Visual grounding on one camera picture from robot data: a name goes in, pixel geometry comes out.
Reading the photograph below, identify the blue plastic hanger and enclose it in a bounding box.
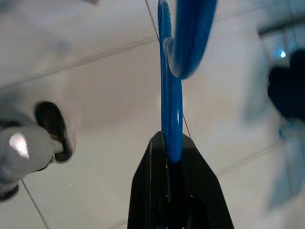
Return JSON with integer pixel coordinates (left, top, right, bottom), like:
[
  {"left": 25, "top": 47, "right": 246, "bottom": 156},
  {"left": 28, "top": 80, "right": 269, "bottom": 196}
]
[{"left": 157, "top": 0, "right": 219, "bottom": 164}]

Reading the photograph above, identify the black metal clothes rack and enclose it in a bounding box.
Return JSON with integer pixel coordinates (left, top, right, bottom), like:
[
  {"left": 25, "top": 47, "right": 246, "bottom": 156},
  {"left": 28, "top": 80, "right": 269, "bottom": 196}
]
[{"left": 258, "top": 16, "right": 305, "bottom": 39}]

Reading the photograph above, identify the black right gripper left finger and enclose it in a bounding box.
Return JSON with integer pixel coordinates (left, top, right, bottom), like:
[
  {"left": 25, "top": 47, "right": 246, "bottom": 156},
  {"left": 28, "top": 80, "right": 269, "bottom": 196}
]
[{"left": 127, "top": 132, "right": 171, "bottom": 229}]

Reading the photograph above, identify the grey robot leg black foot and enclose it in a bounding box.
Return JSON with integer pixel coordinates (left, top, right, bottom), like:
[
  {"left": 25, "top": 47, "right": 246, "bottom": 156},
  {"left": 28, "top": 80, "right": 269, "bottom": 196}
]
[{"left": 0, "top": 101, "right": 73, "bottom": 200}]

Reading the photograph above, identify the dark navy crumpled garment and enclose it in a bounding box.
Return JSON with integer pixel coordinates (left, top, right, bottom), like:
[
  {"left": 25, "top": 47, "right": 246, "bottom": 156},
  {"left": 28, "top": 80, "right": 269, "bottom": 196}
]
[{"left": 266, "top": 50, "right": 305, "bottom": 120}]

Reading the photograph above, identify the light blue cloth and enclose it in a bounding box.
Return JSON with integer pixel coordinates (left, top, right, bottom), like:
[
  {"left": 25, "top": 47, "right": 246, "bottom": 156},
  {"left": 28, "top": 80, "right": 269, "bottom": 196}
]
[{"left": 269, "top": 133, "right": 305, "bottom": 213}]

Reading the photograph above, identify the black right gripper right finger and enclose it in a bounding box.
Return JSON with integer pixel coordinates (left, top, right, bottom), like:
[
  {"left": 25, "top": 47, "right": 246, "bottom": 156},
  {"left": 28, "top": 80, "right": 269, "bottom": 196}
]
[{"left": 175, "top": 137, "right": 235, "bottom": 229}]

